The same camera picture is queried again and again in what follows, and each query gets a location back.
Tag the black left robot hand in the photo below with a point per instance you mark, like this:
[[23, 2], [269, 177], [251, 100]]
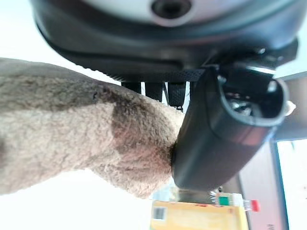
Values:
[[148, 43]]

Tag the beige fleece cloth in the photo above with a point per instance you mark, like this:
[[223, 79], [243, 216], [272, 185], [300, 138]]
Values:
[[72, 134]]

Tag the plastic bottle with red cap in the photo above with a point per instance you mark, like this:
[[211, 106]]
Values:
[[236, 203]]

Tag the yellow cardboard box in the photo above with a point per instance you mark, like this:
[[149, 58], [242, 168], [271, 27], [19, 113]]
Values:
[[199, 216]]

